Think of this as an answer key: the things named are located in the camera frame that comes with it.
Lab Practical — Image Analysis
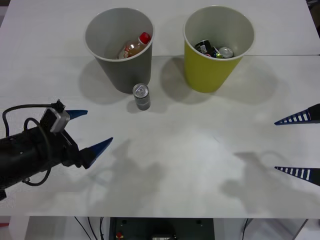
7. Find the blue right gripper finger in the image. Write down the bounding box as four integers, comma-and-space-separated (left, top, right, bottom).
274, 165, 320, 187
273, 103, 320, 126

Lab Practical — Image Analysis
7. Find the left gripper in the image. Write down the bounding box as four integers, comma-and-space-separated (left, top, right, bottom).
26, 109, 114, 176

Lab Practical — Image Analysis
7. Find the dark grey drink can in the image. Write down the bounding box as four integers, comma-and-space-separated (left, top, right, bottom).
132, 82, 151, 111

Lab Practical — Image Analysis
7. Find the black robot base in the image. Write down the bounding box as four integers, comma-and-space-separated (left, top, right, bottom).
109, 217, 215, 240

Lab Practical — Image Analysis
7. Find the grey plastic bin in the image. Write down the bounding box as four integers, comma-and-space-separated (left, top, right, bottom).
83, 7, 156, 95

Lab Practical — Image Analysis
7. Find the red-capped plastic bottle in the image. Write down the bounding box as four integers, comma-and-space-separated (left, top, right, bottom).
117, 31, 152, 60

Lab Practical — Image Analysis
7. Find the silver-topped can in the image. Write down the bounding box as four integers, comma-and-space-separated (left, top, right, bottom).
217, 46, 235, 59

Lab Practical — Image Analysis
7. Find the yellow-green plastic bin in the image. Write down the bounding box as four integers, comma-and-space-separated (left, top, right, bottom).
182, 5, 256, 94

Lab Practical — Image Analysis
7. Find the black can with label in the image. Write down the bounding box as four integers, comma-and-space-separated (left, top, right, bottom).
194, 39, 218, 57

